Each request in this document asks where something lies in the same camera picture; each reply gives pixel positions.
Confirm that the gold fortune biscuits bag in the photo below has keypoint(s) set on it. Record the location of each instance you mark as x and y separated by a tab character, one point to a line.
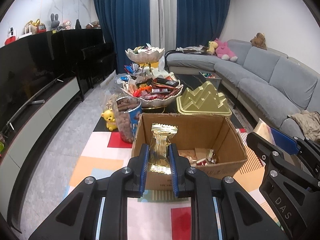
190	155

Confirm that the beige blanket on sofa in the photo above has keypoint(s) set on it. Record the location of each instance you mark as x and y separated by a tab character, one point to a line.
309	123

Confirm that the gold candy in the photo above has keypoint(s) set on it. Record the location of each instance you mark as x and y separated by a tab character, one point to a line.
158	152

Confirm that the grey curved sofa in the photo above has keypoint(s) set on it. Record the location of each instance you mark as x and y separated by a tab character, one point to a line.
270	85

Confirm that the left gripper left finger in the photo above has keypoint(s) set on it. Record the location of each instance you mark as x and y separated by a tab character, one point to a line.
98	203

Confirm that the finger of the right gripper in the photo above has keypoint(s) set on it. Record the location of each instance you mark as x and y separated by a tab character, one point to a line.
274	159
306	150

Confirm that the yellow plush toy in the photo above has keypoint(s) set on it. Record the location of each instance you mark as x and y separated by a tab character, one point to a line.
212	45

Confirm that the grey rabbit plush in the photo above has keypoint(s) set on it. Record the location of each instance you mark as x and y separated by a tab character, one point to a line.
54	21

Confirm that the grey tv cabinet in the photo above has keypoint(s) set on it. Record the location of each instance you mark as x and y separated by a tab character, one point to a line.
26	146

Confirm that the right blue curtain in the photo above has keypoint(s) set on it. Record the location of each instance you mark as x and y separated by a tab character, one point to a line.
200	21

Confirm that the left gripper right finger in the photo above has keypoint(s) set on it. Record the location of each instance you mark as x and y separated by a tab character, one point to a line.
220	208

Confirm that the grey storage bin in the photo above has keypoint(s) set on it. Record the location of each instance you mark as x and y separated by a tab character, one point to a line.
210	77

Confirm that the yellow bear toy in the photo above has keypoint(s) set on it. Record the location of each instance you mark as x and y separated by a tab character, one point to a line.
108	116

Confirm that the brown teddy bear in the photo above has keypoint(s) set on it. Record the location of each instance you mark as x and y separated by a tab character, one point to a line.
259	41

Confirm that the white yellow snack packet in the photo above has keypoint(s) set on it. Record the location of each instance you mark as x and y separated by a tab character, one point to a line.
263	130

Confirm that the blue curtain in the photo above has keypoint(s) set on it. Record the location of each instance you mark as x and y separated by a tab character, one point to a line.
126	23
200	21

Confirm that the white tiered snack tray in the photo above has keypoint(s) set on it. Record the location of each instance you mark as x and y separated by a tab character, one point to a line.
147	79

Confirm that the pink plush toy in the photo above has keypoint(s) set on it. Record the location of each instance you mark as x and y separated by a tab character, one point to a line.
223	51

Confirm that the gold mountain-shaped tin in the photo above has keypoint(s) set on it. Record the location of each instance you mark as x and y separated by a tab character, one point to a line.
205	99

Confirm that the clear plastic bag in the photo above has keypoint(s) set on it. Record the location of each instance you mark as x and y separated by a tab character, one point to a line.
109	98

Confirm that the brown cardboard box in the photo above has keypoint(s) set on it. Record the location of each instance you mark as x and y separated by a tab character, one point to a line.
195	134

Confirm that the left blue curtain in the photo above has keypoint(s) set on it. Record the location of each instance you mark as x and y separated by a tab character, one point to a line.
126	23

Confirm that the black television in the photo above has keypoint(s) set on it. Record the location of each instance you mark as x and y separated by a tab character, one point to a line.
31	63

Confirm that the clear jar of nuts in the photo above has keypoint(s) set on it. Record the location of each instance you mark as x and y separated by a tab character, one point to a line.
127	111

